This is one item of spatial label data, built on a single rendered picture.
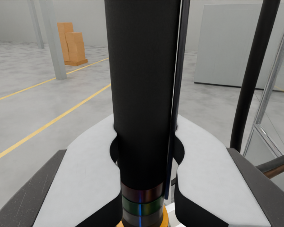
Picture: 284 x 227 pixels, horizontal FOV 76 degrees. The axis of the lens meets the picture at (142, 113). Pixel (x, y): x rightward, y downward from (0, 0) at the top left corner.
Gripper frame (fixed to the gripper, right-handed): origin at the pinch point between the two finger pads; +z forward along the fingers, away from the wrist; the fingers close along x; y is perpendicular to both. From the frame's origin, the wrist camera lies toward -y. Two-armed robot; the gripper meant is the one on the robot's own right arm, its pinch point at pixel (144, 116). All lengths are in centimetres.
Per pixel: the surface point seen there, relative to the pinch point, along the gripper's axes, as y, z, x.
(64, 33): 44, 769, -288
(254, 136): 76, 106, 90
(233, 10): -25, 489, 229
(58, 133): 166, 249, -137
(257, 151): 83, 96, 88
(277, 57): 16, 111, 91
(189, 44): 135, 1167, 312
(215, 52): 73, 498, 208
